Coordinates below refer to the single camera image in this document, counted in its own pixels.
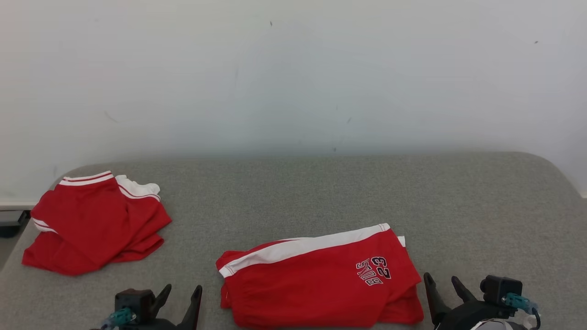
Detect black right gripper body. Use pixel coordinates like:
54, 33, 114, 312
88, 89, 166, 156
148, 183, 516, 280
433, 300, 519, 330

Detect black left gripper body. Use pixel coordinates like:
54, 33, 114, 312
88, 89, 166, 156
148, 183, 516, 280
123, 318, 185, 330

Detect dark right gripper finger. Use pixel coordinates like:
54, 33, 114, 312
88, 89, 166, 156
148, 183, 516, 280
452, 276, 480, 305
423, 272, 452, 326

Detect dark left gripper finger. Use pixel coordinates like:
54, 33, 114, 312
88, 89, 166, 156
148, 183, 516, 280
151, 284, 172, 319
177, 285, 203, 330

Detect red white basketball jersey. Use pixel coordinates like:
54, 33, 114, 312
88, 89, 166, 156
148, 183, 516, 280
22, 171, 172, 276

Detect red white basketball shorts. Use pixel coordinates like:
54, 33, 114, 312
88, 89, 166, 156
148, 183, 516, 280
216, 223, 425, 329

